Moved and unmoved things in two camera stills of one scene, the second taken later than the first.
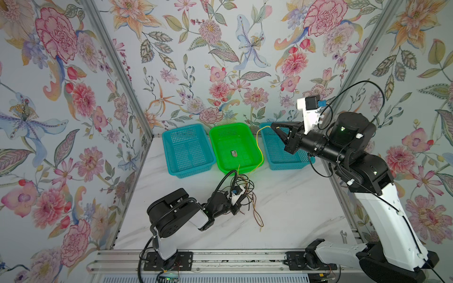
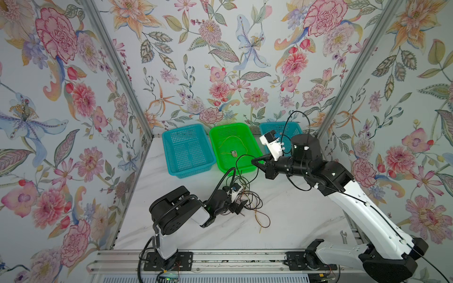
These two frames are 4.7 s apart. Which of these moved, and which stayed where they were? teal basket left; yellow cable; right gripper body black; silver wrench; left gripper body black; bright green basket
Moved: yellow cable; right gripper body black
Stayed: left gripper body black; silver wrench; bright green basket; teal basket left
